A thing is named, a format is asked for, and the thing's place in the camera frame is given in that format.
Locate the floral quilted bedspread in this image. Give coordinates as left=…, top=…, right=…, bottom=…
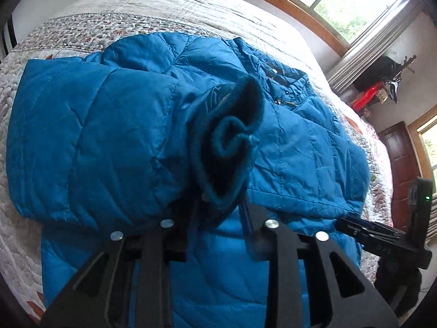
left=0, top=0, right=393, bottom=325

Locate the black bag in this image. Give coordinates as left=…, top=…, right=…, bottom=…
left=353, top=56, right=405, bottom=91

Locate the small wooden framed window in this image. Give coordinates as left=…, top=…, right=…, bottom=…
left=408, top=104, right=437, bottom=187

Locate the brown wooden door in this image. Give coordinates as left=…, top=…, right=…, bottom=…
left=377, top=121, right=423, bottom=230

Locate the white curtain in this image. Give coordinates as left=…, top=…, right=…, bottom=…
left=326, top=0, right=426, bottom=93

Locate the dark coat rack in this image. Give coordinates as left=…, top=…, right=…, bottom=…
left=382, top=54, right=419, bottom=105

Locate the red bag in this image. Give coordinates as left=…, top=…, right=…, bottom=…
left=351, top=82, right=385, bottom=110

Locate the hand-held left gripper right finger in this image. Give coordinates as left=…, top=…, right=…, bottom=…
left=239, top=196, right=400, bottom=328

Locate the person's right hand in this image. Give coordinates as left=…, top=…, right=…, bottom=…
left=374, top=260, right=424, bottom=319

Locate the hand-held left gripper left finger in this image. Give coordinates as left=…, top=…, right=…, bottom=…
left=41, top=196, right=205, bottom=328

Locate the blue puffer jacket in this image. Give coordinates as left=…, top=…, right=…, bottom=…
left=6, top=31, right=371, bottom=328

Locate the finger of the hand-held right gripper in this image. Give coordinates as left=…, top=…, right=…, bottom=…
left=335, top=219, right=403, bottom=247
left=345, top=213, right=408, bottom=236

